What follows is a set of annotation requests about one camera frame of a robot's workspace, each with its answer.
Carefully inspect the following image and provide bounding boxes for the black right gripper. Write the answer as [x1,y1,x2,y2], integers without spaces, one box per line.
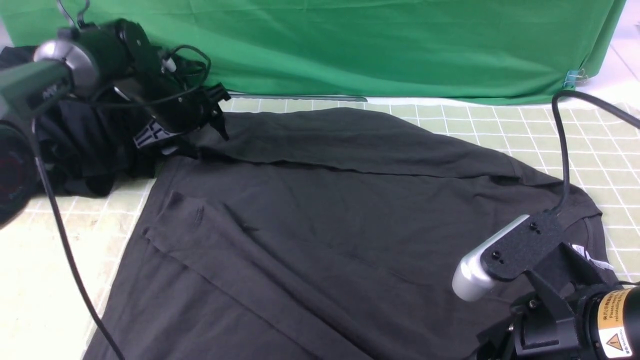
[475,243,608,360]

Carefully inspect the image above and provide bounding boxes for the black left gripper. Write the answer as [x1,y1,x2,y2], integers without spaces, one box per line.
[114,75,231,151]

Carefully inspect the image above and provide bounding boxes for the gray long-sleeved shirt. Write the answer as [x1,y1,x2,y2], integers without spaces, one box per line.
[82,107,618,360]

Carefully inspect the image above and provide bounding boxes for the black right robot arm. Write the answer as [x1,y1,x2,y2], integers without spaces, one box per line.
[467,244,639,360]

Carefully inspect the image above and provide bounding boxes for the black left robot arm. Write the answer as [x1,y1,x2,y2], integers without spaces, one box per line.
[1,18,230,225]

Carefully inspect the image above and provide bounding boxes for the pile of dark clothes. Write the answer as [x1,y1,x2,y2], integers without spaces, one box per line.
[0,45,201,198]

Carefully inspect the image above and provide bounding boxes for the teal binder clip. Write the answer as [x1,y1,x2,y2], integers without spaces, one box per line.
[562,68,589,89]

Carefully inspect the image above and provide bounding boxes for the green backdrop cloth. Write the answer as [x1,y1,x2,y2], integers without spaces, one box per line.
[0,0,627,106]

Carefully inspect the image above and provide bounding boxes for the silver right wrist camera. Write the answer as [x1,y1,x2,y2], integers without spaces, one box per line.
[451,214,530,302]

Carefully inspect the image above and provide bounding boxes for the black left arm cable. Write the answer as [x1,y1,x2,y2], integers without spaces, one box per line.
[30,45,213,360]

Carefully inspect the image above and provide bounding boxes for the black right camera cable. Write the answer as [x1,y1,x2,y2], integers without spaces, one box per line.
[547,90,640,216]

